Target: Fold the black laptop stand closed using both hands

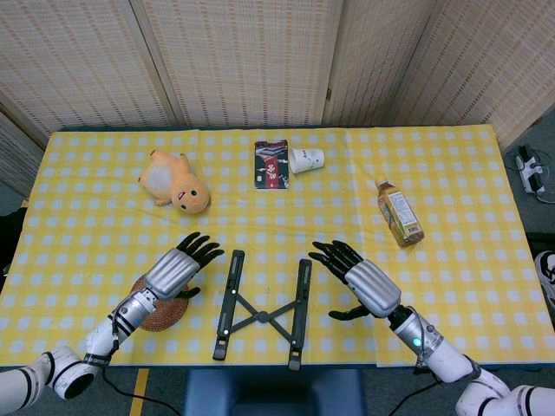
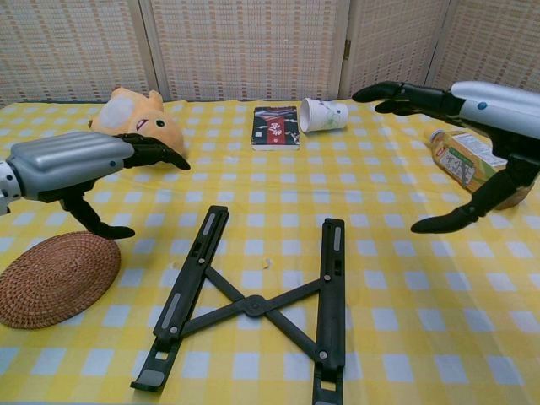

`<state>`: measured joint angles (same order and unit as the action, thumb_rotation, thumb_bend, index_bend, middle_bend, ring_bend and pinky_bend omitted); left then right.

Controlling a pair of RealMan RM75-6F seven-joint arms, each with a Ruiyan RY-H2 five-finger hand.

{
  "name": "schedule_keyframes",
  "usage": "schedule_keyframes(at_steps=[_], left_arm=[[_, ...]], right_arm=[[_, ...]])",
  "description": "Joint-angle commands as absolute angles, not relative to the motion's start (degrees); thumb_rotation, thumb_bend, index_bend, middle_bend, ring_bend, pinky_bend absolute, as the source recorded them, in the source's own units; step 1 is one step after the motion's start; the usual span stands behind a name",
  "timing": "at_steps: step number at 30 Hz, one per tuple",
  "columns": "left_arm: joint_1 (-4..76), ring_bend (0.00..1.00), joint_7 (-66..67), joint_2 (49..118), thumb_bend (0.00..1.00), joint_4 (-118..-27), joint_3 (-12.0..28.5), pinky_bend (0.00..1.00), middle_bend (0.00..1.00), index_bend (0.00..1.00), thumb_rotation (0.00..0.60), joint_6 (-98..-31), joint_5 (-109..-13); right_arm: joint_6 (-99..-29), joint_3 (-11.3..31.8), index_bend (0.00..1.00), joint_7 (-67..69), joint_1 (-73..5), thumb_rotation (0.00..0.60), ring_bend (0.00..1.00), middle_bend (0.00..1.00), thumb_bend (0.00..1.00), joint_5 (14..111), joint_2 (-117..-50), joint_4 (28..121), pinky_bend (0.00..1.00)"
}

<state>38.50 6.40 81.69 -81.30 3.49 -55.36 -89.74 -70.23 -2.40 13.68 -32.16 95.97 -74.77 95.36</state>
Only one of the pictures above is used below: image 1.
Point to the orange plush animal toy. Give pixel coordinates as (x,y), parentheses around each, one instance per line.
(191,193)

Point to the round brown woven coaster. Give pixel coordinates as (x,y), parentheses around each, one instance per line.
(167,314)

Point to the white paper cup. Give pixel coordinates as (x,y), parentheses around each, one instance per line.
(308,160)

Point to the yellow floor tape strip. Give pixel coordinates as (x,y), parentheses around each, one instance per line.
(139,390)

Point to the woven bamboo screen panel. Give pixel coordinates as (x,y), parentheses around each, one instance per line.
(13,147)
(65,65)
(490,65)
(373,60)
(243,60)

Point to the white power strip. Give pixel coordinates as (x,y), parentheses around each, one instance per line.
(530,171)

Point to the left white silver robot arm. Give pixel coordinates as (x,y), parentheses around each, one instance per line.
(104,336)

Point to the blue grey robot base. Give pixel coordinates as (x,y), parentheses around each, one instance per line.
(269,394)

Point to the black folding laptop stand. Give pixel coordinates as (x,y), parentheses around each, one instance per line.
(263,317)

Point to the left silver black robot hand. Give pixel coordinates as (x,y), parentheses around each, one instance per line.
(171,275)

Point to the plastic tea bottle yellow label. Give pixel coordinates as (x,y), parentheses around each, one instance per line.
(401,214)

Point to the yellow white checkered tablecloth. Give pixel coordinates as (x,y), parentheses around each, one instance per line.
(455,173)

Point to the black white sneaker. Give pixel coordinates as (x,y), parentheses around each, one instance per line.
(547,273)

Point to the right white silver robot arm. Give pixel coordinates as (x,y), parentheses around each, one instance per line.
(446,359)

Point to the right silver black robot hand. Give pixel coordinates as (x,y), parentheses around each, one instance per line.
(373,288)

